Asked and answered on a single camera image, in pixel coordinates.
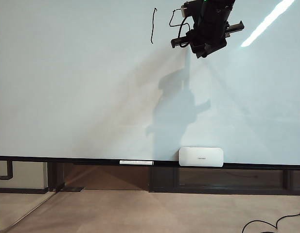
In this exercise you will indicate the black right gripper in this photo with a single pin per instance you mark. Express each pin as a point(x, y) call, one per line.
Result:
point(209, 32)

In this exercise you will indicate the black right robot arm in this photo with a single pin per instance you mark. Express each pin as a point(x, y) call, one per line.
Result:
point(217, 4)

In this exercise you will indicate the white marker pen black cap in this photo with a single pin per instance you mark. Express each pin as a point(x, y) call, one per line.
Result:
point(135, 162)

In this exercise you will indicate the large white whiteboard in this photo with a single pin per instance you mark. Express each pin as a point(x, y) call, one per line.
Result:
point(67, 97)

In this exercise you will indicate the white rectangular board eraser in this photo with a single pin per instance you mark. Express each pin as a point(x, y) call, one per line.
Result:
point(200, 157)

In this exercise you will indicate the black bent pipe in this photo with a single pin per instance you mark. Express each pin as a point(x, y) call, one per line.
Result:
point(10, 170)

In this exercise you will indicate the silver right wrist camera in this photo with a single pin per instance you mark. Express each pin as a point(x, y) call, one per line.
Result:
point(188, 9)

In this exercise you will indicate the black whiteboard tray rail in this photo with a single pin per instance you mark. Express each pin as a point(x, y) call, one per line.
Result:
point(67, 160)

